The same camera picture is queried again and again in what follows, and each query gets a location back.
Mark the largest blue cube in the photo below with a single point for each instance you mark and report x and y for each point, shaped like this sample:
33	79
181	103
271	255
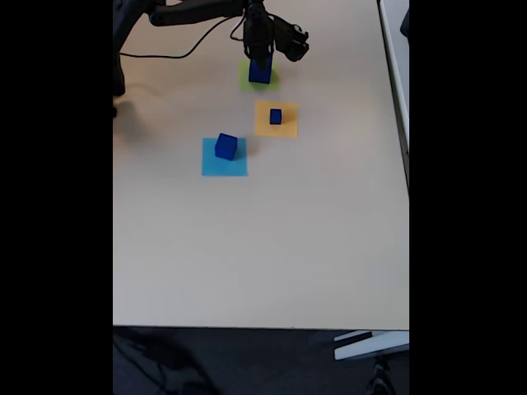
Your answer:
259	76

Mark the small blue cube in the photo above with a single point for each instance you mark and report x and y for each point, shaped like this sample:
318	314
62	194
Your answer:
275	117

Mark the large blue cube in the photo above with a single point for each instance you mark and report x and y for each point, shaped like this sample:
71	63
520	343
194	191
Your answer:
225	147

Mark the green paper square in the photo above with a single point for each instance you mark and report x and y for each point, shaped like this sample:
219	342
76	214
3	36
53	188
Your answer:
245	84

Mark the orange paper square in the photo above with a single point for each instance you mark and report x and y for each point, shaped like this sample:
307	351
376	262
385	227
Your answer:
263	127

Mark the blue paper square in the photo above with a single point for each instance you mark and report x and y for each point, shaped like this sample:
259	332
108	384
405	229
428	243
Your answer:
214	168

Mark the white adjacent table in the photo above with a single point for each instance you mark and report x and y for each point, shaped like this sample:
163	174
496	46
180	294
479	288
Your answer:
397	49

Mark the dark object on adjacent table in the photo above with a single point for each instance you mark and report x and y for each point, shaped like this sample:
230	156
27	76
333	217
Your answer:
406	24

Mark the white table foot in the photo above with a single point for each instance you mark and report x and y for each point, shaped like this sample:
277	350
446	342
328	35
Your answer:
370	345

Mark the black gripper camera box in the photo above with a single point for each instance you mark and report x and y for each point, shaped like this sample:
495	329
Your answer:
294	41

